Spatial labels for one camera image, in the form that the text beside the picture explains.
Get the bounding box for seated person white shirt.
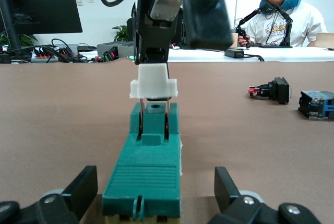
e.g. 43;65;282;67
238;0;328;49

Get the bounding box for black power adapter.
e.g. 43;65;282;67
224;48;245;59

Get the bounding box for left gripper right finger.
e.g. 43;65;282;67
208;166;321;224

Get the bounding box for green pushbutton blue contact block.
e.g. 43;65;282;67
298;90;334;120

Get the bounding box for power strip orange switches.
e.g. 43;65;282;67
32;47;79;59

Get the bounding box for black square button red terminals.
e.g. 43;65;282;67
247;77;292;105

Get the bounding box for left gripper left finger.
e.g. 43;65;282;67
0;166;99;224

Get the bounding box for white desk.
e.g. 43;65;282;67
166;45;334;63

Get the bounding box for brown paper table cover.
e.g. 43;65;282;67
0;61;334;224

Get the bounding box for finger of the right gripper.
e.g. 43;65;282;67
132;8;147;66
146;0;181;65

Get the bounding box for grey electronics box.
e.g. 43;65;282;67
96;41;134;62

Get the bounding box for green potted plant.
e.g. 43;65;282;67
112;25;130;42
0;33;39;48

